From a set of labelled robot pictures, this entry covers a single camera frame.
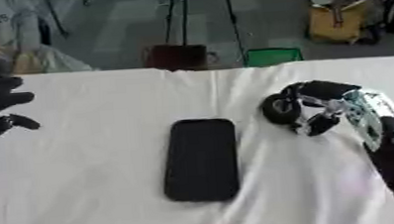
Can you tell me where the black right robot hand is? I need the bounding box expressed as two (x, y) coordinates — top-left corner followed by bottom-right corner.
(281, 76), (367, 140)

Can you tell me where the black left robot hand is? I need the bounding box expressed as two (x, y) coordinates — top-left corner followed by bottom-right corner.
(0, 60), (46, 177)

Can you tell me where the black round roll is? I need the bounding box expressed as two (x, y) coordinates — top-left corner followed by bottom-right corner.
(258, 91), (306, 127)

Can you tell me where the green box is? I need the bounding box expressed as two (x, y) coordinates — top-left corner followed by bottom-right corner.
(243, 45), (307, 69)

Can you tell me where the dark red box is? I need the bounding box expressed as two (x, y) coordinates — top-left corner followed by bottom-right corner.
(142, 41), (212, 75)

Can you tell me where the clear plastic bag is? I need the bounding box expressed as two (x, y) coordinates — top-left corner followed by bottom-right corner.
(10, 41), (97, 77)

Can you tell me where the yellow backpack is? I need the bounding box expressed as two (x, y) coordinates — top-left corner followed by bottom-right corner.
(304, 0), (375, 48)

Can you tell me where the person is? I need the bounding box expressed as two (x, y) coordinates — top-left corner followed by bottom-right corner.
(0, 0), (48, 63)

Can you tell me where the thin black stand leg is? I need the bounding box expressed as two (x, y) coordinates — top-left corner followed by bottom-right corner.
(42, 0), (70, 40)

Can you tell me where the black rectangular phone case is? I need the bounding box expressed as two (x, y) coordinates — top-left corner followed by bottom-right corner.
(157, 115), (244, 206)

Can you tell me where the black tripod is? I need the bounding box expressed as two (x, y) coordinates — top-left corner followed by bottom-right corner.
(159, 0), (251, 71)

